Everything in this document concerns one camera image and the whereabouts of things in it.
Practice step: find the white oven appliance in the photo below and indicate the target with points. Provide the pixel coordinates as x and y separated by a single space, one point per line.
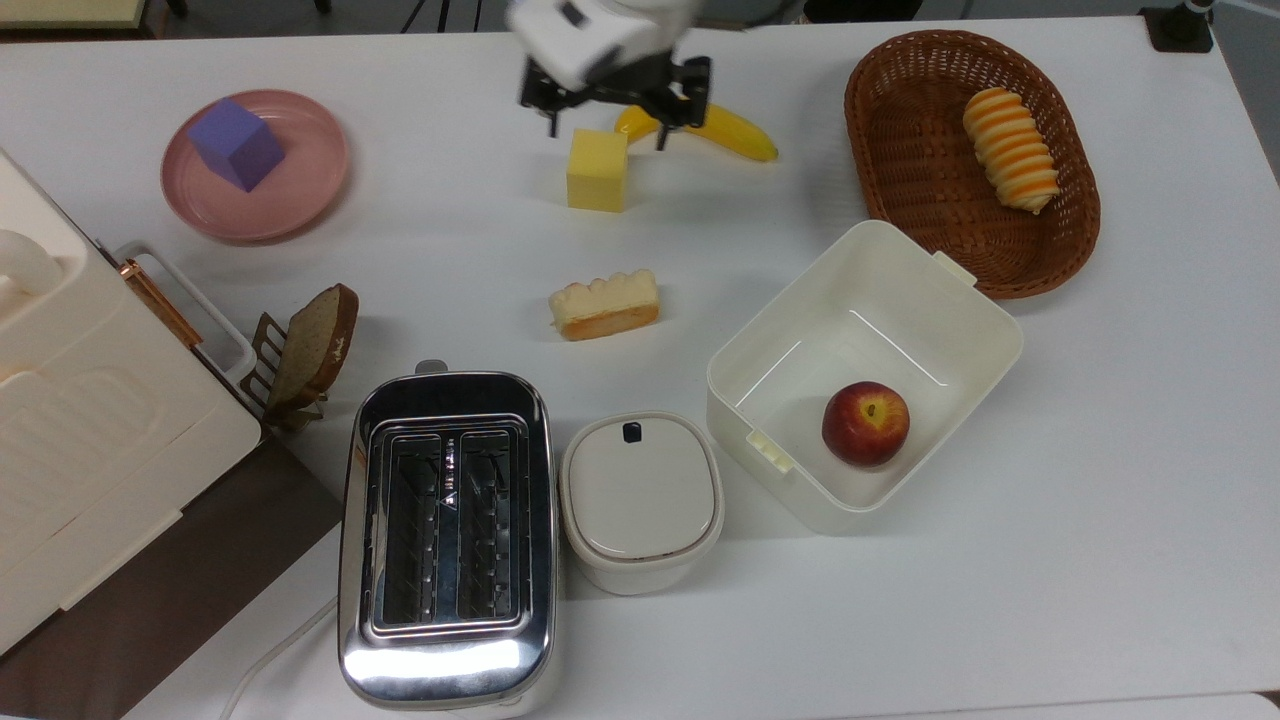
90 420

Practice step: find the purple cube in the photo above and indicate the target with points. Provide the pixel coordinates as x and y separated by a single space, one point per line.
235 145

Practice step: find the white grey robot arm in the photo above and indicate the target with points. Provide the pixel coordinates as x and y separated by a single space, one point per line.
600 30

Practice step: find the brown toast rack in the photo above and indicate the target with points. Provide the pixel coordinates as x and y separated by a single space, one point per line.
262 350

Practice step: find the dark brown crate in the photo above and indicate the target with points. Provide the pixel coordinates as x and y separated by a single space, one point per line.
150 600

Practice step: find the yellow cube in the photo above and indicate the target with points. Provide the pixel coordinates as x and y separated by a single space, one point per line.
597 172

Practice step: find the black clamp pole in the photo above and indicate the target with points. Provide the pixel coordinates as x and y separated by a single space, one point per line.
1180 25

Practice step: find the orange striped bread roll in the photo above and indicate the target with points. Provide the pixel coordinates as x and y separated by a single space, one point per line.
1012 150

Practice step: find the pink plate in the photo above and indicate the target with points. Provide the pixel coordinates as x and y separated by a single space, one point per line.
300 190

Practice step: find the red apple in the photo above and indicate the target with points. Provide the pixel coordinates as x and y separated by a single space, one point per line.
865 425

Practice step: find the yellow banana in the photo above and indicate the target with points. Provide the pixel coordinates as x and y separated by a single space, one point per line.
735 135

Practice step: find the open white plastic box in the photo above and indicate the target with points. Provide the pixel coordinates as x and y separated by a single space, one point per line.
870 300

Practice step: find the cream orange cake slice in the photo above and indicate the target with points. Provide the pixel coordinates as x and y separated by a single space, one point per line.
605 305

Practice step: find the brown wicker basket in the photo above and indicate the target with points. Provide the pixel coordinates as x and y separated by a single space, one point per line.
920 170

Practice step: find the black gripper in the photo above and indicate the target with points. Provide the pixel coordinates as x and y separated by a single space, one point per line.
640 82

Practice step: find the cream chrome toaster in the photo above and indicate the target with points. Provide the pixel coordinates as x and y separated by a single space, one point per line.
450 660

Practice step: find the brown toast slice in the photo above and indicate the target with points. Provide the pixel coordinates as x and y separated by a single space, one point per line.
315 345

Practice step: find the small cream lidded bin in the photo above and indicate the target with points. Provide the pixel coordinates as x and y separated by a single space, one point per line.
640 500

